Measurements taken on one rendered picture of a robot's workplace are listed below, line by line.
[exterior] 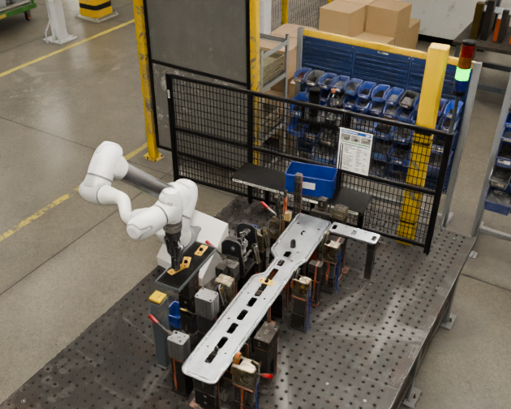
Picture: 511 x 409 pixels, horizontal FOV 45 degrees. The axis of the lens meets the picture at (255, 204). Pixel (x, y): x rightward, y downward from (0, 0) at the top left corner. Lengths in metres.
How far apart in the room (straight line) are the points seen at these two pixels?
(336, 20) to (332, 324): 4.56
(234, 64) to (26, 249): 2.29
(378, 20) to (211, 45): 2.74
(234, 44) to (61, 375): 3.06
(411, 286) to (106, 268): 2.41
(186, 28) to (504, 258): 3.25
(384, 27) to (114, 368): 5.40
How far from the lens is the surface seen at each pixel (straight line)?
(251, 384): 2.83
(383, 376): 3.31
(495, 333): 4.73
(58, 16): 9.79
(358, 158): 3.88
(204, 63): 5.54
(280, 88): 6.75
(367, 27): 7.70
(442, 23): 9.70
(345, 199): 3.90
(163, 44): 5.77
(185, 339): 2.92
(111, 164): 3.21
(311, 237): 3.60
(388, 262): 3.97
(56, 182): 6.22
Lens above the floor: 3.16
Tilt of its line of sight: 34 degrees down
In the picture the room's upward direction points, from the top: straight up
